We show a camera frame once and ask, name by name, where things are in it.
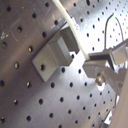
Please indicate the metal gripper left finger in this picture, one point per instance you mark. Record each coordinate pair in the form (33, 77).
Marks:
(105, 75)

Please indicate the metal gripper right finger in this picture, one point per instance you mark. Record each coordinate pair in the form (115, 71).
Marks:
(117, 55)

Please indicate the grey metal cable clip block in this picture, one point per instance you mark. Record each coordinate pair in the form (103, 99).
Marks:
(55, 53)

